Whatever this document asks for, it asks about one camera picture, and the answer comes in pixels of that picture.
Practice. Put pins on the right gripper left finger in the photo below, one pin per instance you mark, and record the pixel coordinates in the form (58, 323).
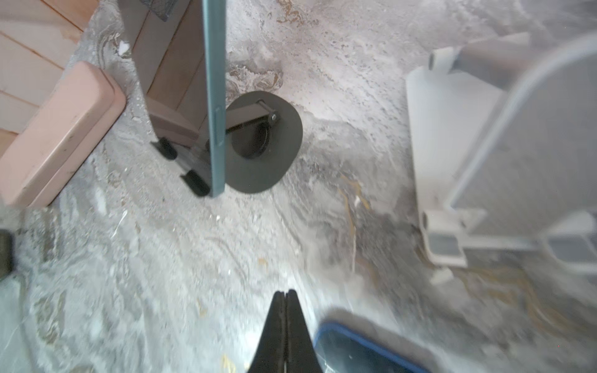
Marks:
(270, 352)

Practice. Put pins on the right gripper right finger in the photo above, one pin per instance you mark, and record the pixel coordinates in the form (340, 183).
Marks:
(300, 354)

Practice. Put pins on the phone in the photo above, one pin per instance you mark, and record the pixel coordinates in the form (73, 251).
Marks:
(340, 349)
(168, 39)

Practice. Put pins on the white stand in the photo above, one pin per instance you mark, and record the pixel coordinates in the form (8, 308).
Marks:
(504, 149)

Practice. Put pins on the pink phone case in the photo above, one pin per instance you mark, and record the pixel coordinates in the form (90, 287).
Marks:
(83, 107)

